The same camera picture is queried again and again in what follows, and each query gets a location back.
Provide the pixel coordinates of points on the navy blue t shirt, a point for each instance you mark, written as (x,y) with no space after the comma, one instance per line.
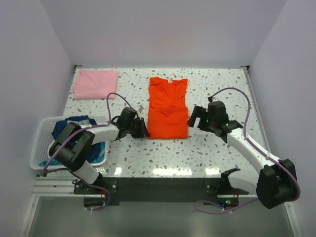
(81,120)

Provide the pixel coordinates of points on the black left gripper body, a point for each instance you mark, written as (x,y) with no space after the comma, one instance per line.
(134,128)

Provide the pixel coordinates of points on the teal t shirt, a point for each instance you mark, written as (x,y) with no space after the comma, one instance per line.
(96,155)

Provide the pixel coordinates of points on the folded pink t shirt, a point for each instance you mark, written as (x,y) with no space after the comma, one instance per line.
(91,84)

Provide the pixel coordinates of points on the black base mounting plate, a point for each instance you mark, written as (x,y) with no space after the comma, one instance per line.
(157,190)

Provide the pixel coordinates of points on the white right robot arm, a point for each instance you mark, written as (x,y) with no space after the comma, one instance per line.
(277,180)

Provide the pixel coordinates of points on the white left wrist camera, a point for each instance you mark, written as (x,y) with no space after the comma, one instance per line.
(140,108)

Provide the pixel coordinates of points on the white plastic laundry basket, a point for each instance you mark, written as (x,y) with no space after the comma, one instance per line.
(44,139)

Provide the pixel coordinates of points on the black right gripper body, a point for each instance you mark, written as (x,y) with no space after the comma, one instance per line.
(212,122)

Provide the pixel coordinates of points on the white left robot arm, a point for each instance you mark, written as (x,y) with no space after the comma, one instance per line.
(72,146)

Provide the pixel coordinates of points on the orange t shirt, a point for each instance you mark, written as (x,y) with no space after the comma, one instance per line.
(168,113)

